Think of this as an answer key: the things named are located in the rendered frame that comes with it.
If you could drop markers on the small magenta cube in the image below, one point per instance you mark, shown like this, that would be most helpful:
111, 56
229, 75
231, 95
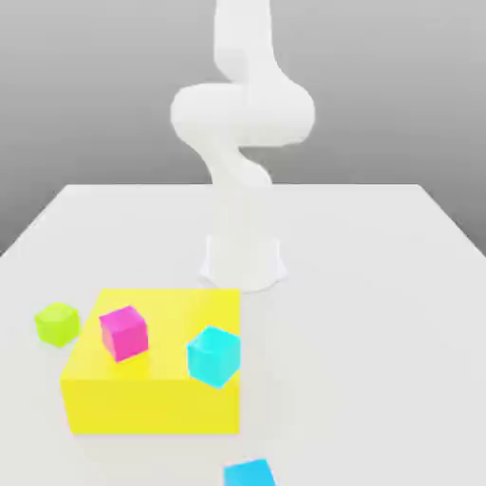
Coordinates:
125, 336

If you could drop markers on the small lime green cube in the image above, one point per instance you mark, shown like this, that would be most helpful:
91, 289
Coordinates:
57, 324

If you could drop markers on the large yellow box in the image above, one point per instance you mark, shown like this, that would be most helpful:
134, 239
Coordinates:
152, 402

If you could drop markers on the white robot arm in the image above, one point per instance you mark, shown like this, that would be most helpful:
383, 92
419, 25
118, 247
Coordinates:
243, 114

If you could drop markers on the small sky blue cube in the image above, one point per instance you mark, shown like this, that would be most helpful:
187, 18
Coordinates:
248, 474

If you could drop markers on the small cyan cube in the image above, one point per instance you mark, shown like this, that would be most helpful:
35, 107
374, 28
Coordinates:
214, 357

